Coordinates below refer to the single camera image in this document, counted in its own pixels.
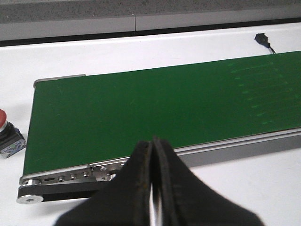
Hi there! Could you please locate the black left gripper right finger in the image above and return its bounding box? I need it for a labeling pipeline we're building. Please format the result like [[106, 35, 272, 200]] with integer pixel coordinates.
[[152, 137, 263, 226]]

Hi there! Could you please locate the grey granite slab left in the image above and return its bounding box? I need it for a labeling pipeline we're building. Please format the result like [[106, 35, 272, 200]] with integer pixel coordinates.
[[0, 0, 301, 24]]

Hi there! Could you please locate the green conveyor belt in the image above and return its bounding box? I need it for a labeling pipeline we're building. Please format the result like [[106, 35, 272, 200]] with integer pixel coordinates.
[[23, 51, 301, 175]]

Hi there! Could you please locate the red mushroom button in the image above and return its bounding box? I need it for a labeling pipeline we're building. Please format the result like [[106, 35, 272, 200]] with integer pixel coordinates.
[[0, 109, 26, 158]]

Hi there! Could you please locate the aluminium conveyor frame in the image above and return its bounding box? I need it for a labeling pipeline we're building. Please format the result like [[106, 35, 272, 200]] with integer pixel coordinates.
[[19, 74, 301, 186]]

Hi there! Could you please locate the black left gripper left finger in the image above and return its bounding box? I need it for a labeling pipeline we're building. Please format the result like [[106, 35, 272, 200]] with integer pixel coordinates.
[[56, 141, 152, 226]]

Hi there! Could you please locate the black drive belt with pulleys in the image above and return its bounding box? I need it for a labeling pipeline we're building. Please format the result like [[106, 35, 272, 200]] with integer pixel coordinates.
[[16, 181, 110, 204]]

